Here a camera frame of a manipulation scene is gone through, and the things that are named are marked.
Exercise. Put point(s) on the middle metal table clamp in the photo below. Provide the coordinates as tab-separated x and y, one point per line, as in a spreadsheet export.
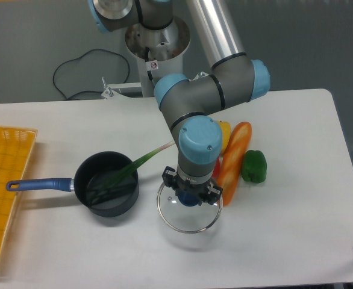
199	75

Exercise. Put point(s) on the yellow bell pepper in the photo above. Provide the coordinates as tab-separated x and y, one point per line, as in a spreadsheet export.
226	133

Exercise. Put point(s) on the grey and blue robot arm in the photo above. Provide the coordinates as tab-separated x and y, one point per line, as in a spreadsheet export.
207	170

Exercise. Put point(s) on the orange baguette loaf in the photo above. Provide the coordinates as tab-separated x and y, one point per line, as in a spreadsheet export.
229	174

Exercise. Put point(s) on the glass pot lid blue knob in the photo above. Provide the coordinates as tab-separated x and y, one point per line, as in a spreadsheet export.
185	212

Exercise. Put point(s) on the green bell pepper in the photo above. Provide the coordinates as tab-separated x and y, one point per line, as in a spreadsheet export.
254	167

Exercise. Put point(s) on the green onion stalk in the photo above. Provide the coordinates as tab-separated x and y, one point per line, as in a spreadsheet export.
125	173

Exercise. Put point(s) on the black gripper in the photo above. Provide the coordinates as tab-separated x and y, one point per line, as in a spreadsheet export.
188	190

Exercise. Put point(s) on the yellow woven basket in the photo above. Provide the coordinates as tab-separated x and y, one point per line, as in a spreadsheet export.
16	145

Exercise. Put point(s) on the dark saucepan with blue handle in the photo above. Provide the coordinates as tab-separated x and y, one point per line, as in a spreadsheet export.
98	184

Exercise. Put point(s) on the left metal table clamp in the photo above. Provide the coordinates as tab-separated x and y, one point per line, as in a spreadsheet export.
131	90

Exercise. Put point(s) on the red bell pepper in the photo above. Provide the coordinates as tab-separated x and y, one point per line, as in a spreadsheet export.
216	169

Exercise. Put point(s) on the metal table clamp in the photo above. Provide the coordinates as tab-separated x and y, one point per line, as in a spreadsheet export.
131	90
199	75

